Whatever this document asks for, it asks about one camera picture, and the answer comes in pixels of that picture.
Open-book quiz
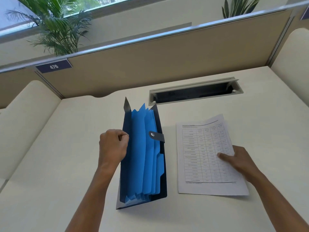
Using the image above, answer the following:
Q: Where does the person's right hand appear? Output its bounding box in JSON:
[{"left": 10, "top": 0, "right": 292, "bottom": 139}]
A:
[{"left": 217, "top": 145, "right": 263, "bottom": 184}]

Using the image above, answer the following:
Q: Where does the person's left hand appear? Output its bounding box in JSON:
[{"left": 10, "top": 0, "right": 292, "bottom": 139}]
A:
[{"left": 98, "top": 129, "right": 130, "bottom": 167}]

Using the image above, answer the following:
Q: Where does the printed table paper sheet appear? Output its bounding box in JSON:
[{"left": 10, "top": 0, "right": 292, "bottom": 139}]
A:
[{"left": 176, "top": 114, "right": 250, "bottom": 197}]

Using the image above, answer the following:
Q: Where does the blue expanding file folder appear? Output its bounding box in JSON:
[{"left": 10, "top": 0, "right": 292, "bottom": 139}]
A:
[{"left": 116, "top": 97, "right": 168, "bottom": 210}]

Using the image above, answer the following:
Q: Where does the person's right forearm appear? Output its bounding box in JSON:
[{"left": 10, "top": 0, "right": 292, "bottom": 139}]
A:
[{"left": 249, "top": 173, "right": 309, "bottom": 232}]

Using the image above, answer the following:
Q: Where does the person's left forearm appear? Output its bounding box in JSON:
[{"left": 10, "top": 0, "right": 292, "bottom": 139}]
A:
[{"left": 65, "top": 164, "right": 121, "bottom": 232}]

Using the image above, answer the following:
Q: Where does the beige desk partition panel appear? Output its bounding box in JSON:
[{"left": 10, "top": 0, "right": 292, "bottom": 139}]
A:
[{"left": 0, "top": 2, "right": 309, "bottom": 109}]

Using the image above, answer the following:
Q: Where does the cream rounded side panel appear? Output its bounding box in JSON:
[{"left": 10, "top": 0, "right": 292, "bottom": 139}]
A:
[
  {"left": 0, "top": 80, "right": 62, "bottom": 180},
  {"left": 270, "top": 28, "right": 309, "bottom": 107}
]

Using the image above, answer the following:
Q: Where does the green palm plant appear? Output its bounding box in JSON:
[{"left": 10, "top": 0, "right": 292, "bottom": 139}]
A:
[{"left": 5, "top": 0, "right": 93, "bottom": 57}]

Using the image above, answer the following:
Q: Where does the green spiky-leaf plant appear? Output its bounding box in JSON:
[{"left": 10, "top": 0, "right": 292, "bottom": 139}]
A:
[{"left": 221, "top": 0, "right": 262, "bottom": 19}]

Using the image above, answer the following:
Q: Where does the window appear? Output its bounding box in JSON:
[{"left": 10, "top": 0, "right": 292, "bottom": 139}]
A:
[{"left": 0, "top": 0, "right": 137, "bottom": 32}]

